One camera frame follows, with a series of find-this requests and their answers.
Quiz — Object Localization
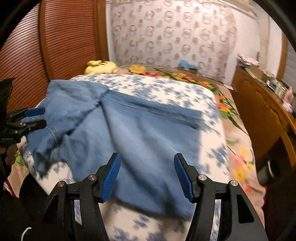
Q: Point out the blue denim jeans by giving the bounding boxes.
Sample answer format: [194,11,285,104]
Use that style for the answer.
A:
[27,80,202,219]

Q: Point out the person's left hand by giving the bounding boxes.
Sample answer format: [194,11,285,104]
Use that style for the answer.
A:
[0,144,18,166]

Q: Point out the colourful floral bed blanket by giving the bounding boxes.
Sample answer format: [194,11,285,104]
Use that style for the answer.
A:
[74,70,266,220]

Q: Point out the brown louvered wooden wardrobe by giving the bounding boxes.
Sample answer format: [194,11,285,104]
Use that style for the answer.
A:
[1,1,109,111]

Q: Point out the yellow pikachu plush toy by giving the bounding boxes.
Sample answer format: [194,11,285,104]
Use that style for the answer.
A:
[84,60,118,75]

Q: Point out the wooden sideboard cabinet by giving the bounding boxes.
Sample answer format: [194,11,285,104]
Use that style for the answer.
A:
[232,67,295,169]

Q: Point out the pink bottle on sideboard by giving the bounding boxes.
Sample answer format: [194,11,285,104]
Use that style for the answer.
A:
[282,86,293,110]

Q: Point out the cardboard box on sideboard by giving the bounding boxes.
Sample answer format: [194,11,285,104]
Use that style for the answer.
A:
[245,65,270,82]

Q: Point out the grey window roller blind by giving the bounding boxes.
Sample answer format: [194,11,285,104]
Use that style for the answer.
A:
[276,33,295,90]

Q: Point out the stack of papers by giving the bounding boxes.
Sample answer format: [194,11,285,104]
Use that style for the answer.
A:
[237,53,260,68]

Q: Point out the circle patterned sheer curtain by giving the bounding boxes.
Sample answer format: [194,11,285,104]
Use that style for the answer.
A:
[107,1,237,81]

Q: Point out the beige side curtain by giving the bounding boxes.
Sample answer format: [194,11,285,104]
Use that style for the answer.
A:
[254,5,269,69]

